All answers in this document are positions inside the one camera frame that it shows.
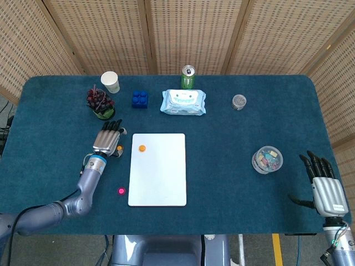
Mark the white magnetic whiteboard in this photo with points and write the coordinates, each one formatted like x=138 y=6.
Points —
x=158 y=177

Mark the teal table cloth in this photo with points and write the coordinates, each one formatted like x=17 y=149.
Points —
x=222 y=166

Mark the large clear binder clip jar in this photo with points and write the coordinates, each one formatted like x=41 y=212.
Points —
x=267 y=159

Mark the grey robot torso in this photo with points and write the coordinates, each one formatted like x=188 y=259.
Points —
x=166 y=249

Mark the white table leg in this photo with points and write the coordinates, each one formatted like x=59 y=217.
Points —
x=242 y=249

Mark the white paper cup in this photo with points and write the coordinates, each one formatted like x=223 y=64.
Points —
x=110 y=81

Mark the small clear paper clip jar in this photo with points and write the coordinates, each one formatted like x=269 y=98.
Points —
x=239 y=101

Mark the pink round token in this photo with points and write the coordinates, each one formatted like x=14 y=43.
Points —
x=121 y=191

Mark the light blue wet wipes pack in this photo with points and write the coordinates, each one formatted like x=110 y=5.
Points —
x=183 y=102

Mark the blue building block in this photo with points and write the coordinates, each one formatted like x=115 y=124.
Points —
x=140 y=99

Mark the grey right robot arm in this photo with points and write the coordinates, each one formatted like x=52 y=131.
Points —
x=342 y=246

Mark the dark purple grape bunch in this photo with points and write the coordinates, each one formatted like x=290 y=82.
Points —
x=97 y=98

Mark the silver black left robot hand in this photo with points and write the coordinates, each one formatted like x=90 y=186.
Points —
x=106 y=140

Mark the green drink can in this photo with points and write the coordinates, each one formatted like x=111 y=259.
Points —
x=188 y=79

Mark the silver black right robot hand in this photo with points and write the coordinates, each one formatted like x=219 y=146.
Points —
x=328 y=194

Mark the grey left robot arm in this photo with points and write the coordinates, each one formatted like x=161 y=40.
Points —
x=83 y=188

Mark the orange round token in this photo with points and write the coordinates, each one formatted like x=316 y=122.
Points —
x=142 y=148
x=119 y=148

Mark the woven bamboo folding screen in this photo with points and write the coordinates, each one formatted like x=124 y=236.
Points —
x=194 y=33

